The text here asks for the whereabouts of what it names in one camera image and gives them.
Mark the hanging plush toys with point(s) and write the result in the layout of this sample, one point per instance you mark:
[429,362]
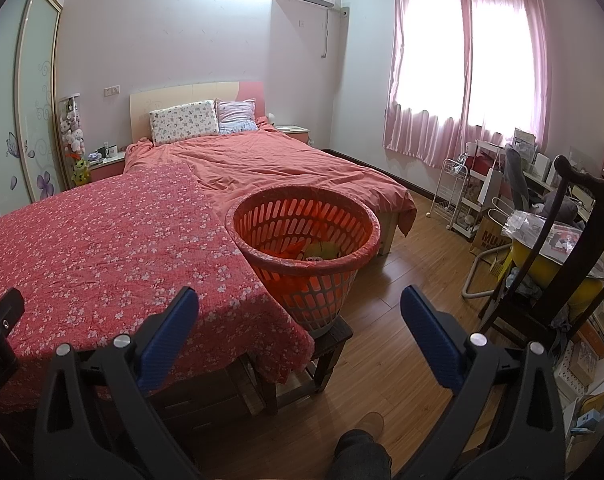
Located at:
[72,130]

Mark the grey office chair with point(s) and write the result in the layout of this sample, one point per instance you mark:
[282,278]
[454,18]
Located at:
[516,175]

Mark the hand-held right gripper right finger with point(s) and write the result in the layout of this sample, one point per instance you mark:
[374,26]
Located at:
[431,340]

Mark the wardrobe with purple flowers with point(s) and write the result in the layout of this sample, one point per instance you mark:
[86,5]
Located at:
[37,85]

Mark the orange plastic basket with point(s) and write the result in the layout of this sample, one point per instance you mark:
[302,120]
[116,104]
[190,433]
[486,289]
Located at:
[302,265]

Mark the yellow basin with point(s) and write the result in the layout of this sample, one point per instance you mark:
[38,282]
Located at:
[541,265]

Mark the white paper bag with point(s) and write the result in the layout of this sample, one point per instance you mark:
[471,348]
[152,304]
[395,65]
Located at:
[489,187]

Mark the beige pink headboard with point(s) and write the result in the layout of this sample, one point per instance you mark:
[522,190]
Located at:
[182,92]

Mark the yellow green plush toy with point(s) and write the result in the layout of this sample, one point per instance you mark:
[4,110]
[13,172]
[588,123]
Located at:
[80,172]

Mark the white mug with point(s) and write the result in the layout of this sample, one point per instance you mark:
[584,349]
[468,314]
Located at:
[111,150]

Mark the dark wooden stool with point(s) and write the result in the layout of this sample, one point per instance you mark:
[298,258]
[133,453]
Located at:
[337,335]

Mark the pink nightstand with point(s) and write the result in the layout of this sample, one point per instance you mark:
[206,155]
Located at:
[294,132]
[107,170]

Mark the pink striped pillow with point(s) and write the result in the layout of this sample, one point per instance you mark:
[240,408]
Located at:
[237,115]

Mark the person's leg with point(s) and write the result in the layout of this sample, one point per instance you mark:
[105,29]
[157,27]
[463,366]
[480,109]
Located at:
[359,455]

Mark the white shelf trolley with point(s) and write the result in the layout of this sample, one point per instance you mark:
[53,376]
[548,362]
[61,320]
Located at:
[481,146]

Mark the white floral pillow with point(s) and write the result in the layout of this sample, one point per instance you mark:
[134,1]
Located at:
[182,122]

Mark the orange plastic bag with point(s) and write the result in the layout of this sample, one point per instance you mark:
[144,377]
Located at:
[282,251]

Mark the brown paper bag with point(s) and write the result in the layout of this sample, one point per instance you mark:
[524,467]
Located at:
[486,237]

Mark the white wall socket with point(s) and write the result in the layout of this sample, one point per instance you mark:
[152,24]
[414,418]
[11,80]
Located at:
[112,90]

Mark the green yellow snack bag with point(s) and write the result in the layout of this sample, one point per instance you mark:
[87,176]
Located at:
[322,251]

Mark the dark wooden chair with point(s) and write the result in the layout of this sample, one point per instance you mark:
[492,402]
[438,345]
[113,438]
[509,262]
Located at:
[589,220]

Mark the pink curtain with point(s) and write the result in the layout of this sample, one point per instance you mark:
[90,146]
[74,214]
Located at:
[411,130]

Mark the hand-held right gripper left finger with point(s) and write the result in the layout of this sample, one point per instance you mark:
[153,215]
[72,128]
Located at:
[167,340]

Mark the white tubular frame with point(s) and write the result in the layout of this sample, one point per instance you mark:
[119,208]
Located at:
[474,265]

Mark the person's foot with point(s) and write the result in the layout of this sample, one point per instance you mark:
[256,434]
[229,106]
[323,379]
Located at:
[366,422]

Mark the salmon pink duvet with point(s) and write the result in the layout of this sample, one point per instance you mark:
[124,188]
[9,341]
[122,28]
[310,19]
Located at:
[282,160]

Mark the red floral blanket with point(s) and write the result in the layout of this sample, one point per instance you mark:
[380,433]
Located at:
[107,250]

